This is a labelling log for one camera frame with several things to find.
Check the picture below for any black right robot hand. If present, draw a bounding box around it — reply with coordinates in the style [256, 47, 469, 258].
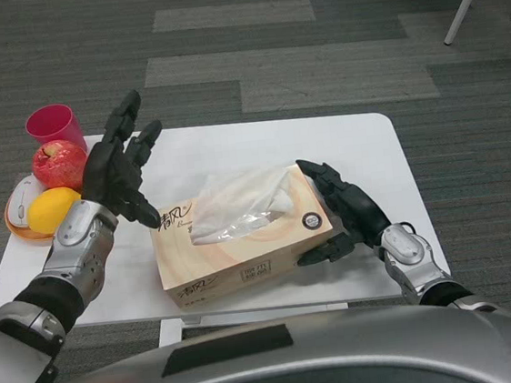
[286, 150, 394, 268]

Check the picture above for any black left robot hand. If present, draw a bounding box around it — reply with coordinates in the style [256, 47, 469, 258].
[70, 86, 173, 236]

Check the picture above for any beige cardboard tissue box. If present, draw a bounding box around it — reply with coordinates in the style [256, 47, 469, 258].
[144, 157, 353, 313]

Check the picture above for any red apple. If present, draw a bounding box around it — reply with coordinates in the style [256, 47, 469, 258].
[28, 136, 91, 196]

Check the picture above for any yellow lemon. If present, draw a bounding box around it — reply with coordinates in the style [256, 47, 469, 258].
[25, 186, 85, 237]

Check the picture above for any pink plastic cup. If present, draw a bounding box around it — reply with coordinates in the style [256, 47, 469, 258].
[23, 102, 89, 159]

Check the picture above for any white computer mouse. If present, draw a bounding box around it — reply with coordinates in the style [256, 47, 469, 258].
[5, 175, 45, 227]

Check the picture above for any orange round plate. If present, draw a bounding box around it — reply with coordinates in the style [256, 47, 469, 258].
[2, 189, 60, 246]

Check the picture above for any silver robot chest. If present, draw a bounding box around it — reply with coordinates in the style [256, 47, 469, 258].
[0, 292, 511, 383]

